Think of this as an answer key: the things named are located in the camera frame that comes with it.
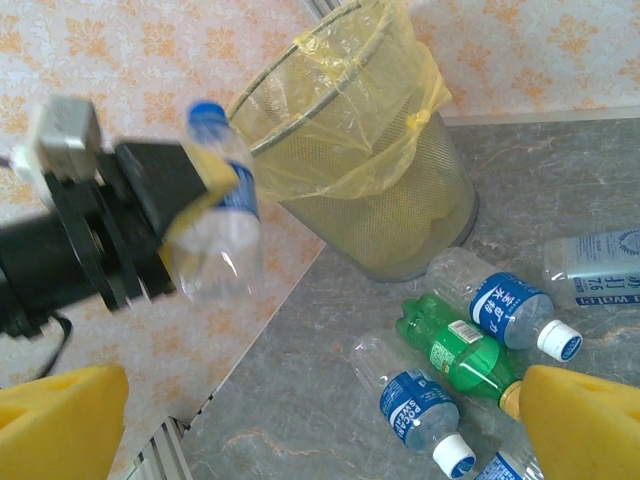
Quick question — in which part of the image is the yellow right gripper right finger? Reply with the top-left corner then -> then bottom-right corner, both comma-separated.
518,364 -> 640,480

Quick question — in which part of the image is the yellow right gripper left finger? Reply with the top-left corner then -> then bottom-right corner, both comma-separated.
0,363 -> 129,480

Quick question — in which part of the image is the clear bottle with blue cap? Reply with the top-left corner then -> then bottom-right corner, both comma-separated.
172,99 -> 266,306

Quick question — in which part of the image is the green plastic bottle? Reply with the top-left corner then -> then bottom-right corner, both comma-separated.
394,293 -> 526,419

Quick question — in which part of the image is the clear plastic water bottle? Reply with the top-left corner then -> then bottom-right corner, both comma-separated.
542,228 -> 640,310

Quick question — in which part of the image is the yellow plastic bin liner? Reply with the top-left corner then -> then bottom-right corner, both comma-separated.
229,0 -> 454,206

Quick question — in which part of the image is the Pocari Sweat plastic bottle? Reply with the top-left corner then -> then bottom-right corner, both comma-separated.
349,329 -> 479,479
425,246 -> 585,364
472,439 -> 546,480

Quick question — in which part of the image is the yellow transparent plastic bucket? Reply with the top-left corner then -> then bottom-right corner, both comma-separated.
227,0 -> 481,284

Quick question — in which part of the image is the thin black cable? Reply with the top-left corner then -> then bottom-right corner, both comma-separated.
34,312 -> 74,381

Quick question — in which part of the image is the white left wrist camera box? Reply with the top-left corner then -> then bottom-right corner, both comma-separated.
12,94 -> 104,184

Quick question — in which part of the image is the aluminium frame rail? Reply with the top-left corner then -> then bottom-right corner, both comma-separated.
117,413 -> 194,480

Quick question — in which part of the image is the aluminium frame post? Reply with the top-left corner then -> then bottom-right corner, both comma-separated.
302,0 -> 364,19

